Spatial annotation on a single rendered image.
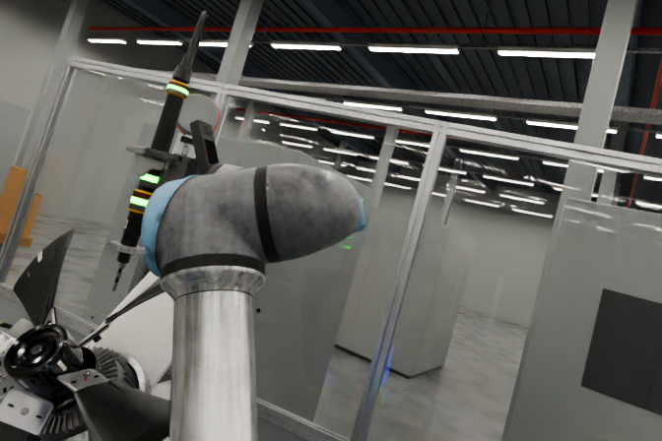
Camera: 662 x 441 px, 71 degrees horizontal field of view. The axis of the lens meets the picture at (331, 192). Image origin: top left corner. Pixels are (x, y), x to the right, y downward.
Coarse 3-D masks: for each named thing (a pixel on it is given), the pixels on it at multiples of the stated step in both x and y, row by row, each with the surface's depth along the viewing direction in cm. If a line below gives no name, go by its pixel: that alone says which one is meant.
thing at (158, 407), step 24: (96, 384) 93; (120, 384) 96; (96, 408) 86; (120, 408) 88; (144, 408) 90; (168, 408) 92; (96, 432) 81; (120, 432) 83; (144, 432) 84; (168, 432) 86
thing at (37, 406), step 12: (12, 396) 90; (24, 396) 91; (36, 396) 93; (0, 408) 87; (12, 408) 89; (36, 408) 92; (48, 408) 93; (0, 420) 87; (12, 420) 88; (24, 420) 89; (36, 420) 91; (36, 432) 90
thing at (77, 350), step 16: (32, 336) 96; (48, 336) 95; (64, 336) 94; (16, 352) 93; (48, 352) 92; (64, 352) 92; (80, 352) 98; (16, 368) 90; (32, 368) 90; (48, 368) 90; (80, 368) 100; (96, 368) 101; (32, 384) 90; (48, 384) 92; (48, 400) 96; (64, 400) 96
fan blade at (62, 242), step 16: (64, 240) 117; (48, 256) 116; (64, 256) 112; (32, 272) 118; (48, 272) 112; (16, 288) 119; (32, 288) 115; (48, 288) 108; (32, 304) 112; (48, 304) 105; (32, 320) 111
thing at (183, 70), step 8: (184, 56) 99; (184, 64) 98; (176, 72) 98; (184, 72) 98; (176, 80) 100; (184, 80) 101; (128, 216) 95; (136, 216) 95; (128, 224) 95; (136, 224) 95; (128, 232) 95; (136, 232) 95; (128, 240) 95; (136, 240) 96; (120, 256) 95; (128, 256) 95
